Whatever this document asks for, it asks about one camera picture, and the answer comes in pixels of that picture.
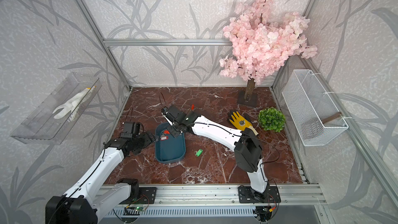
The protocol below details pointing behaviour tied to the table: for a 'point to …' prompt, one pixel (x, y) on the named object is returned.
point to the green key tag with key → (198, 152)
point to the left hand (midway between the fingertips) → (150, 139)
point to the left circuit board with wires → (137, 208)
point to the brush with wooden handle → (315, 127)
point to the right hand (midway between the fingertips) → (174, 125)
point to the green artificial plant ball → (271, 118)
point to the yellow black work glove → (241, 123)
